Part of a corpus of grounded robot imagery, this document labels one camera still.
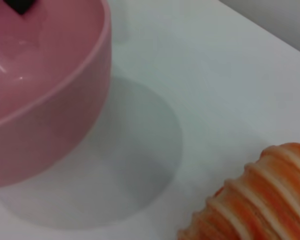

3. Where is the pink plastic bowl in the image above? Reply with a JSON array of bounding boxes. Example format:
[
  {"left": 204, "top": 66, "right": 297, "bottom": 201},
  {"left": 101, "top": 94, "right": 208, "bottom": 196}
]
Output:
[{"left": 0, "top": 0, "right": 113, "bottom": 190}]

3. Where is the orange white striped bread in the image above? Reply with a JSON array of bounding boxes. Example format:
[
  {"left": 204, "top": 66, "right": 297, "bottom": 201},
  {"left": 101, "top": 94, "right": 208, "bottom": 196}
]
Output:
[{"left": 177, "top": 142, "right": 300, "bottom": 240}]

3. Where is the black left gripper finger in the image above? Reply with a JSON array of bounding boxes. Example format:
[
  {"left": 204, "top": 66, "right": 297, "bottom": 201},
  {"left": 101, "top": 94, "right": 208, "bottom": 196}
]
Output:
[{"left": 3, "top": 0, "right": 38, "bottom": 16}]

